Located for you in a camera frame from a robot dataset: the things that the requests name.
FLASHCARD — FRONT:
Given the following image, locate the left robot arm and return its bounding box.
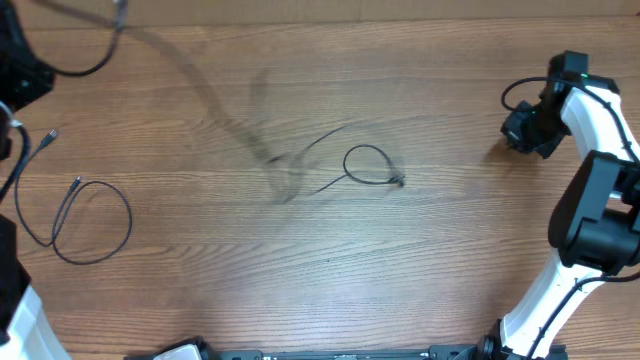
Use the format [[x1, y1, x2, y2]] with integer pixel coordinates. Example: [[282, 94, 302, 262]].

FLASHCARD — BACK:
[[1, 0, 70, 359]]

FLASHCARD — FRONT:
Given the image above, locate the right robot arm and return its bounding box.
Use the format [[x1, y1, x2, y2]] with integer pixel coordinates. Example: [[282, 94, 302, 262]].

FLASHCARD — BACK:
[[474, 51, 639, 359]]

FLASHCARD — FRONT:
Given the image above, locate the black cable bundle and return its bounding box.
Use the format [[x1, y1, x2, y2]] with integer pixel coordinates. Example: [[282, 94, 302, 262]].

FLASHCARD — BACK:
[[29, 0, 406, 206]]

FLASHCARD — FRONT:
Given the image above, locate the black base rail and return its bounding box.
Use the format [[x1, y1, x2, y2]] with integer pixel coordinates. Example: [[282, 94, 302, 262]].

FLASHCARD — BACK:
[[124, 337, 526, 360]]

